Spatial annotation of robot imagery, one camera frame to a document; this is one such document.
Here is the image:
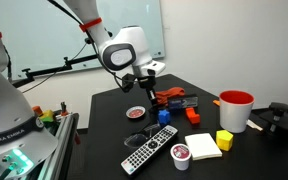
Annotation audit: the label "thin black camera cable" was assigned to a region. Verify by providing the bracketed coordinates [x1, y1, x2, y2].
[21, 43, 88, 94]

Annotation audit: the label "black stereo camera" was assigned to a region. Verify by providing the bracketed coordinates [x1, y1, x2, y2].
[84, 30, 114, 45]

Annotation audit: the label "orange cloth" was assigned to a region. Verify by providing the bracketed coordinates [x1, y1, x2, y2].
[155, 87, 186, 107]

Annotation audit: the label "small red and white plate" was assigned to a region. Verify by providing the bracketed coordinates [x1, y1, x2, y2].
[125, 105, 147, 120]

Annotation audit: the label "aluminium rail frame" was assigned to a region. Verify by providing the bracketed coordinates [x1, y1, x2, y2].
[37, 112, 80, 180]

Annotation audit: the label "blue star block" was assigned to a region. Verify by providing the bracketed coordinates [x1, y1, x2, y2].
[157, 109, 171, 127]

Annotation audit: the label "white cup with red inside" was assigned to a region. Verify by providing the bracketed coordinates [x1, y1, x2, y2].
[218, 90, 256, 134]

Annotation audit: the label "red frame clip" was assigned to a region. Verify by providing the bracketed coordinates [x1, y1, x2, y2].
[73, 132, 82, 146]

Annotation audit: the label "black and orange clamp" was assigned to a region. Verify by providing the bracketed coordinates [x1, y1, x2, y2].
[59, 101, 69, 117]

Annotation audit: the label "grey remote control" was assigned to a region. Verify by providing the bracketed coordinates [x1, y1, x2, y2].
[120, 124, 179, 177]

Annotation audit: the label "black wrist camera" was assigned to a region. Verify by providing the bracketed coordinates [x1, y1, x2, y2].
[121, 73, 138, 94]

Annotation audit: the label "yellow pentagon block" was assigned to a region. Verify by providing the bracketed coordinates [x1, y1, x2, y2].
[215, 129, 235, 152]

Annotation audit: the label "orange plastic block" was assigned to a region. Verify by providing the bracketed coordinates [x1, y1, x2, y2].
[184, 106, 201, 126]

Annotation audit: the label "black glasses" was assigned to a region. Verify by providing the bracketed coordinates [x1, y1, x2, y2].
[123, 121, 161, 149]

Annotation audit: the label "glass whiteboard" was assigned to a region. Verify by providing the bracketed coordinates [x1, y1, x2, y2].
[0, 0, 167, 83]

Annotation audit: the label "white coffee pod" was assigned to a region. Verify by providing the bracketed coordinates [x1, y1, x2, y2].
[169, 143, 192, 172]

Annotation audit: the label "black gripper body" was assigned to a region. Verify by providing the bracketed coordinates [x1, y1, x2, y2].
[137, 75, 157, 90]

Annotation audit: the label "black knob mount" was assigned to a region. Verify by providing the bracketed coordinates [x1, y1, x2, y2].
[258, 101, 288, 136]

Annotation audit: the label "white notepad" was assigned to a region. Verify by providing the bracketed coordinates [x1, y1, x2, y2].
[184, 132, 223, 162]

